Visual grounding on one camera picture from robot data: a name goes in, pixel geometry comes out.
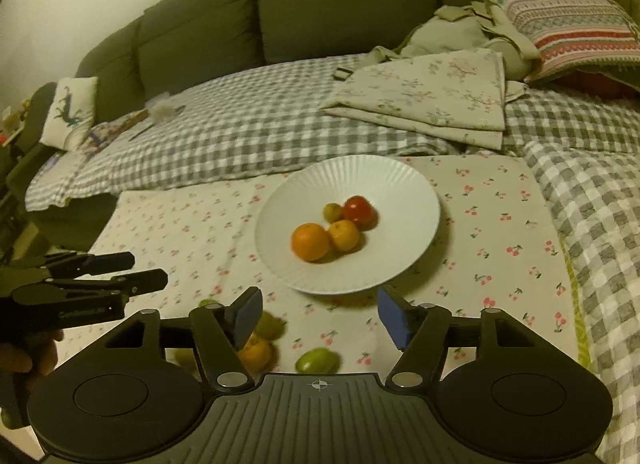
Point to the person's left hand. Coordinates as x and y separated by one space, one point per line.
35 350

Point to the folded floral cloth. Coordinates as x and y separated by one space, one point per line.
425 94

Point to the striped patterned pillow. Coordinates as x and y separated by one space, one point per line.
560 24

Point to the dark chair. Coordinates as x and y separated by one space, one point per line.
35 116

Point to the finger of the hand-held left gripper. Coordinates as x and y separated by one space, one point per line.
107 262
145 281

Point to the printed paper booklet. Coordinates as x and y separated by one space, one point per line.
112 130

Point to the white lizard print cushion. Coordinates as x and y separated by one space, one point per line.
70 111

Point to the white ribbed plate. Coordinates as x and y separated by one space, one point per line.
400 224

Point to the crumpled beige garment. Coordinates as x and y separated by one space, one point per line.
450 34

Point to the oval green fruit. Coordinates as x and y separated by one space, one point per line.
316 361

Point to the cherry print cloth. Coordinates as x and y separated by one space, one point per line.
500 224

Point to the small green-brown fruit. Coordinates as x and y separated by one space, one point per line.
330 211

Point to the olive green sofa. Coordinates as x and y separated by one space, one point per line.
200 34

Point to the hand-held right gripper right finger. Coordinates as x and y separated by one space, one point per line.
392 320

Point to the white crumpled tissue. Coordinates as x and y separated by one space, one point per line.
162 108

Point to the orange tangerine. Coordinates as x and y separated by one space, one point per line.
258 355

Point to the round green fruit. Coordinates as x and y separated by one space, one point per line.
271 326
205 302

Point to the large orange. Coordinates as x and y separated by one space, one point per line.
310 242

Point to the red tomato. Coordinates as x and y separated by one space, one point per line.
359 210

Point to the small yellow-orange tangerine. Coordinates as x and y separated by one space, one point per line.
345 235

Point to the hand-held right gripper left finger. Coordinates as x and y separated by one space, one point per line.
247 318

